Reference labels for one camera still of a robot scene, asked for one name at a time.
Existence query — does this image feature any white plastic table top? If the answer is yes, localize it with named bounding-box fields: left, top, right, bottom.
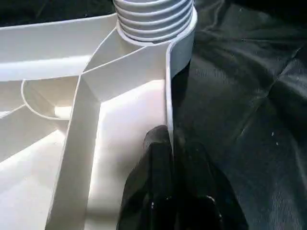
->
left=0, top=12, right=198, bottom=230

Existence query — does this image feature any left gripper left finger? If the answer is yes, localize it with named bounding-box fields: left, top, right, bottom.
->
left=117, top=125, right=176, bottom=230

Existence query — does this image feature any white plastic table leg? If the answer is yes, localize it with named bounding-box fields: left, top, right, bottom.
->
left=113, top=0, right=195, bottom=45

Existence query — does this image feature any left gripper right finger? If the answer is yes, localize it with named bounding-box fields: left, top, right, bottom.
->
left=173, top=128, right=248, bottom=230

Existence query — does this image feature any black work mat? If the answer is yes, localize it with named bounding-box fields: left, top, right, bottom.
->
left=0, top=0, right=307, bottom=230

